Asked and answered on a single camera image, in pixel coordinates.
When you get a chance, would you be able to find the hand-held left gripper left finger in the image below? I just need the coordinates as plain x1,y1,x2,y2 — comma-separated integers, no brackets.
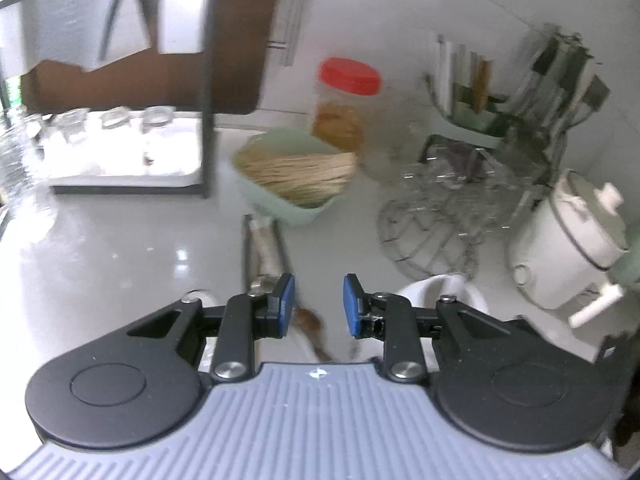
127,273,297,385

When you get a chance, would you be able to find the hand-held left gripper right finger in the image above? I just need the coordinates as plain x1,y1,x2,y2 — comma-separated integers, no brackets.
343,273,512,385

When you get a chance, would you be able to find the brown wooden spoon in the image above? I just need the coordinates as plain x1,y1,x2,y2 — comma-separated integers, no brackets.
294,306,335,362

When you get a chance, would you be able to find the black chopstick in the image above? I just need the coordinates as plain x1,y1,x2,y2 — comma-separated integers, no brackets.
270,217,297,281

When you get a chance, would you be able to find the slim metal spoon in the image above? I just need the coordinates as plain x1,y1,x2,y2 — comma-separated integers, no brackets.
250,216,286,286

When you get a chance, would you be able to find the white ceramic utensil holder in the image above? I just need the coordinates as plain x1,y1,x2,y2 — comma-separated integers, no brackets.
395,272,492,322

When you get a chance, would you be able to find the green plastic basket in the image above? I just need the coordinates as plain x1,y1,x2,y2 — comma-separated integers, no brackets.
231,127,360,227

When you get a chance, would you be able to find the pile of thin wooden sticks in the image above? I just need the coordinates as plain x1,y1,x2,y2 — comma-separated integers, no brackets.
235,152,359,209

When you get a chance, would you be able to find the crystal stem glass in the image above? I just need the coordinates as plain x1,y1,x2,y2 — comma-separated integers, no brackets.
400,145,481,197

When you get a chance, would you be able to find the tall clear glass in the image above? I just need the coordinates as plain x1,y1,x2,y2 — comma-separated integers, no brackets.
360,85,432,182

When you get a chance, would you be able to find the red lid plastic jar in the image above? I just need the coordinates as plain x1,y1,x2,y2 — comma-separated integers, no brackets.
312,57,384,154

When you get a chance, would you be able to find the white drain tray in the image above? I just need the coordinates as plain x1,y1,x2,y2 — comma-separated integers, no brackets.
40,110,207,189

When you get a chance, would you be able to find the black metal shelf rack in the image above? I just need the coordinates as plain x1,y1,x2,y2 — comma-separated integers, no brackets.
0,0,226,201

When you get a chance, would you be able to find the clear drinking glass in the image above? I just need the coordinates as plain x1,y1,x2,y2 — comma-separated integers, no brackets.
141,105,177,161
99,107,132,134
56,109,89,142

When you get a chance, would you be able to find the bunch of assorted chopsticks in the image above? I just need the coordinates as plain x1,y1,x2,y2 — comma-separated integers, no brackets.
434,34,497,114

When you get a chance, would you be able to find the brown wooden board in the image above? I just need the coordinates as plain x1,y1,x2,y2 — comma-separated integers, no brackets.
20,0,287,117

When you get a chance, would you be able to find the patterned glass mug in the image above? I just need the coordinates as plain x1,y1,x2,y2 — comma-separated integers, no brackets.
0,114,47,202

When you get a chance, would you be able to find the row of hanging kitchen tools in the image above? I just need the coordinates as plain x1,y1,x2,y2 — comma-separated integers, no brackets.
520,25,614,132

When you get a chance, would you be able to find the white foam sheet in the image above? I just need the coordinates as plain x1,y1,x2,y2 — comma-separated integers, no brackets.
0,0,212,74

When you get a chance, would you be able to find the metal wire cup rack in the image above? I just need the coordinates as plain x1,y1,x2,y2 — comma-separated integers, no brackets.
375,145,511,282

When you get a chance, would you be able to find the metal cabinet handle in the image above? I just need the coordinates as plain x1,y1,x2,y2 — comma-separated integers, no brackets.
269,0,314,67

